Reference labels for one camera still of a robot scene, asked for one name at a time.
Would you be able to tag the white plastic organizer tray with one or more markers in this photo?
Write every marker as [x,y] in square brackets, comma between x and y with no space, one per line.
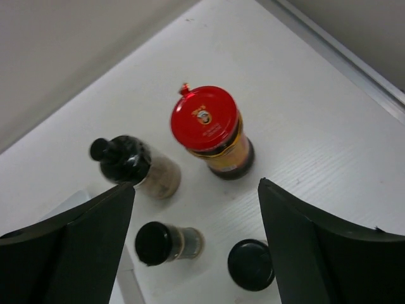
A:
[92,257]

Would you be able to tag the black-top brown chunk grinder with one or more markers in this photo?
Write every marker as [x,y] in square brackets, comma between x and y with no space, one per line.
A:
[127,159]

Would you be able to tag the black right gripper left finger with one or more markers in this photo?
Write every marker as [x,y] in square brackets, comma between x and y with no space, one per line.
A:
[27,258]

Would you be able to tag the red-lid sauce jar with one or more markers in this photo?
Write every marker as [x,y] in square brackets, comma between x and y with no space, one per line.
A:
[207,122]

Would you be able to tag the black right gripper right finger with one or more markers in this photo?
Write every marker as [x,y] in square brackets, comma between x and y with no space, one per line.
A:
[321,258]

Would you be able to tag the small black-lid spice jar outer-right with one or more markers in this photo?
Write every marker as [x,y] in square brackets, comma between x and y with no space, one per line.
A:
[250,265]

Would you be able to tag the small black-lid spice jar inner-right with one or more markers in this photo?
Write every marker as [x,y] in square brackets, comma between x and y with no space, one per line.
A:
[157,243]

